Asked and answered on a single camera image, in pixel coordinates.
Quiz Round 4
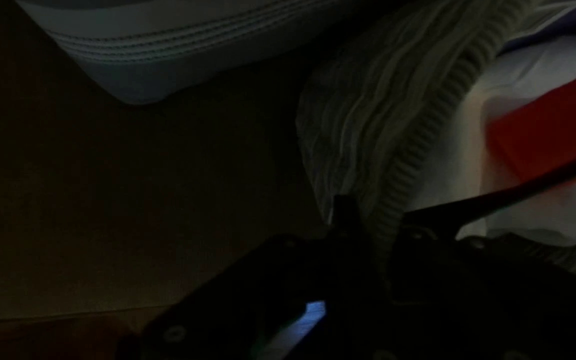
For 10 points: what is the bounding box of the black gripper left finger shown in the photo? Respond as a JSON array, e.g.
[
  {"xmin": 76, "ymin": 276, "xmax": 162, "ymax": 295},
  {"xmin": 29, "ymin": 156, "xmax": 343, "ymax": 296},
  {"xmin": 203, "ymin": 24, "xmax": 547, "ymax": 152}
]
[{"xmin": 116, "ymin": 193, "xmax": 378, "ymax": 360}]

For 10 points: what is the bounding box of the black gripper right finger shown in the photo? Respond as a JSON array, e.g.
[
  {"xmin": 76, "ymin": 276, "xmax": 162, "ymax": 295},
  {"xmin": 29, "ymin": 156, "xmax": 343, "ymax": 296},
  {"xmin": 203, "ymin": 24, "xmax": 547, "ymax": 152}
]
[{"xmin": 365, "ymin": 205, "xmax": 576, "ymax": 360}]

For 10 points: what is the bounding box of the grey woven basket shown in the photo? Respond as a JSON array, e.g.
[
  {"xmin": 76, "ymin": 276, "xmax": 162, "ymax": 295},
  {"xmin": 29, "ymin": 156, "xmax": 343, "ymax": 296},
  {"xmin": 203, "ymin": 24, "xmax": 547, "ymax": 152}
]
[{"xmin": 294, "ymin": 0, "xmax": 576, "ymax": 290}]

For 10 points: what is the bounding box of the red white blue cloth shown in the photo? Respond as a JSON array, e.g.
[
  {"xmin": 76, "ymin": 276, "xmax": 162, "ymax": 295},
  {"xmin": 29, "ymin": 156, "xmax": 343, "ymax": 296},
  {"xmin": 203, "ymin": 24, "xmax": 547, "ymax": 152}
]
[{"xmin": 405, "ymin": 32, "xmax": 576, "ymax": 250}]

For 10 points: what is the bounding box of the brown sofa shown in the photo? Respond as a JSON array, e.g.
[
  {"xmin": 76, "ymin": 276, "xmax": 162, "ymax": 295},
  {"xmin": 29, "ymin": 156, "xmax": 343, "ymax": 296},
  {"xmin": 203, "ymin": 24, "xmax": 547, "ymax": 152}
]
[{"xmin": 0, "ymin": 0, "xmax": 343, "ymax": 360}]

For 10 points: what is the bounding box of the red item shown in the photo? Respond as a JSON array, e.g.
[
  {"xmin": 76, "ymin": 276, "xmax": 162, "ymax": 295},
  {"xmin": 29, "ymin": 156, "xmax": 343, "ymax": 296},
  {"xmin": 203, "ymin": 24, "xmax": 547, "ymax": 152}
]
[{"xmin": 486, "ymin": 64, "xmax": 576, "ymax": 184}]

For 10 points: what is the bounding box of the grey striped pillow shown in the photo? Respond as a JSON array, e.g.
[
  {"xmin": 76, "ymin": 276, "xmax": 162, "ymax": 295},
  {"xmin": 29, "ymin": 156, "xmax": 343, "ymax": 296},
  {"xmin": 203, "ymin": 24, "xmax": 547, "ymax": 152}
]
[{"xmin": 14, "ymin": 0, "xmax": 371, "ymax": 107}]

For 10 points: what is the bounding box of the blue white fringed pillow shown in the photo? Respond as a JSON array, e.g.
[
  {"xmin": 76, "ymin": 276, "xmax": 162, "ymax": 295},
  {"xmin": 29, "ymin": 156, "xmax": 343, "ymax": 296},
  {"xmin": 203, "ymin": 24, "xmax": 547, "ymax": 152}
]
[{"xmin": 499, "ymin": 0, "xmax": 576, "ymax": 56}]

